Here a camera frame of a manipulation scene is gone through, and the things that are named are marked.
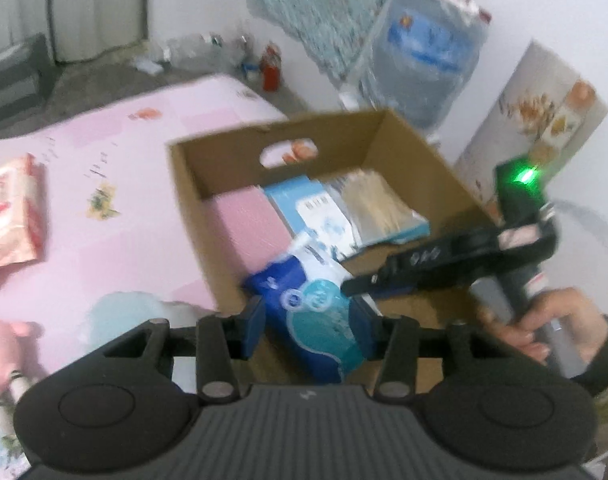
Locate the blue water jug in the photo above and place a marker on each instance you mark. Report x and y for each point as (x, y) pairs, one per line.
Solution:
(419, 60)

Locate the brown cardboard box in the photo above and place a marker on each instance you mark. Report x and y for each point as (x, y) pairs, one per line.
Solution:
(224, 170)

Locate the grey storage crate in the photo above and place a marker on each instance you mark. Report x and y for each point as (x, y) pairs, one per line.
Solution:
(14, 75)

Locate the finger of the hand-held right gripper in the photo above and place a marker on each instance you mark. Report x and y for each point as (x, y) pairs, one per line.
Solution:
(364, 284)

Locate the white blue mask box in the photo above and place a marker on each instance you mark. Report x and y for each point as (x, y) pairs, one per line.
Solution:
(304, 205)

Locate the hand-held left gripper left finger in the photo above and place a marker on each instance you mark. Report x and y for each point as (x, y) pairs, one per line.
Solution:
(254, 325)

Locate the white blue pad packet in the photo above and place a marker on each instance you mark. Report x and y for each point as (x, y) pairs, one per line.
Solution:
(314, 310)

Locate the person's right hand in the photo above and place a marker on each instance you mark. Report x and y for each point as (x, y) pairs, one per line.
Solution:
(574, 310)

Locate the white plastic bag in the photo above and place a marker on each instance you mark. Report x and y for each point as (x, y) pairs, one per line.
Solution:
(134, 315)

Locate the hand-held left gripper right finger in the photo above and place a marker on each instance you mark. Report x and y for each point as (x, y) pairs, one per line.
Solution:
(361, 325)

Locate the cotton swab bag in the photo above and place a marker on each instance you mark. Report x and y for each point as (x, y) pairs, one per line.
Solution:
(379, 205)

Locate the red wet wipes pack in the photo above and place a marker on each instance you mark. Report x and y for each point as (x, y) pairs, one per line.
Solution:
(11, 215)

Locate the teal floral cloth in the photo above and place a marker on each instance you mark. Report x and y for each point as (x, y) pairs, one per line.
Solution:
(324, 10)

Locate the grey curtain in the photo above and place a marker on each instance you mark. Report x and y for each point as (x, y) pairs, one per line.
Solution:
(99, 5)

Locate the red bottle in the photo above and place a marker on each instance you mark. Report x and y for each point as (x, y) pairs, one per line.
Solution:
(271, 72)

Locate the floral patterned sheet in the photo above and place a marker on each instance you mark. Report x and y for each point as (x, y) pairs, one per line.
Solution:
(534, 110)

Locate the clear plastic bottle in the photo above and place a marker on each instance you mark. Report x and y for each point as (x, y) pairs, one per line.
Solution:
(194, 50)

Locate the pink foam pad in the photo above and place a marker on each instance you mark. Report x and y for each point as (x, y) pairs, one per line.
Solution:
(249, 230)

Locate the person's right forearm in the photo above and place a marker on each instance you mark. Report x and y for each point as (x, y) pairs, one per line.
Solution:
(606, 360)

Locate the pink patterned mat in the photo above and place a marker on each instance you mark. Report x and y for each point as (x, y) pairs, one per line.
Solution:
(109, 240)

